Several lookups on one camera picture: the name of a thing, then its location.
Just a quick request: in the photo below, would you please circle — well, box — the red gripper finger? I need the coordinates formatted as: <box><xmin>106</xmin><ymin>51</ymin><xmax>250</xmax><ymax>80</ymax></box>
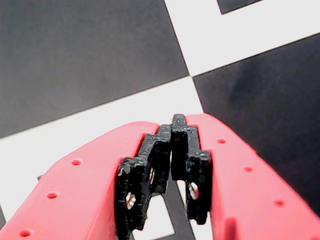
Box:
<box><xmin>170</xmin><ymin>113</ymin><xmax>320</xmax><ymax>240</ymax></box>
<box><xmin>0</xmin><ymin>121</ymin><xmax>173</xmax><ymax>240</ymax></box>

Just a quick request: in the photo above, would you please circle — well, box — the black white marker mat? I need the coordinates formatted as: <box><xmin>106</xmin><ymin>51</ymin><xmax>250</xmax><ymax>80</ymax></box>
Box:
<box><xmin>0</xmin><ymin>0</ymin><xmax>320</xmax><ymax>240</ymax></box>

